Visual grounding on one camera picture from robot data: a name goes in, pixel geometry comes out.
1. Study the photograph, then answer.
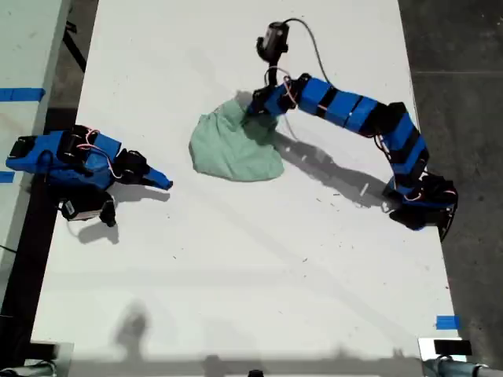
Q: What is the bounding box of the pale green T-shirt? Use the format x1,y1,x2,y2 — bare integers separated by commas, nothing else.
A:
188,90,285,183

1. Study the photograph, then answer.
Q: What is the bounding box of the black metal stand leg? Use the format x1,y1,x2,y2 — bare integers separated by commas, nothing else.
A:
61,19,88,74

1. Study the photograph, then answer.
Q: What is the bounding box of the long blue tape strip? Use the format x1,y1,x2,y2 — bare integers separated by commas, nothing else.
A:
0,88,46,102

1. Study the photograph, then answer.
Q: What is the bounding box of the pale side table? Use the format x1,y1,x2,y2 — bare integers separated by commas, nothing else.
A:
0,0,72,272

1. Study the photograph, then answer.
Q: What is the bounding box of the grey flat plate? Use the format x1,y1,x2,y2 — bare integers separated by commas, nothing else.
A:
27,341,75,368

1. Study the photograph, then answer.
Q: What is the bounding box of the small black box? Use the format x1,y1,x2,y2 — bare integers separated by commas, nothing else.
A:
434,339,472,357
29,342,56,361

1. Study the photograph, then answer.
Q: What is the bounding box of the blue tape patch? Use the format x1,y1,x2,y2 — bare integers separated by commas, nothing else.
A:
435,316,461,331

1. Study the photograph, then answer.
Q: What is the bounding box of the white flat plate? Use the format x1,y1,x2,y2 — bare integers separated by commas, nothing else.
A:
417,336,471,363

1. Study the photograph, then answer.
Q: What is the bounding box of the black camera stalk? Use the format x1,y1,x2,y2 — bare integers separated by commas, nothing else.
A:
266,58,282,87

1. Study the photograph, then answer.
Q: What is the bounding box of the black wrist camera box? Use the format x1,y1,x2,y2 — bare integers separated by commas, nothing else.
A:
256,21,292,63
57,192,118,229

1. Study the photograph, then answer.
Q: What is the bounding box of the black camera cable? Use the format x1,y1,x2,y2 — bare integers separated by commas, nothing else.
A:
285,18,331,83

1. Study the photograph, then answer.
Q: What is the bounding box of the black frame bar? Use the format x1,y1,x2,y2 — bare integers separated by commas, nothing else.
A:
0,108,79,368

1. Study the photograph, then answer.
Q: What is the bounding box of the black curved base cable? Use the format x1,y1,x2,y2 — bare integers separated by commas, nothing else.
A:
439,194,460,243

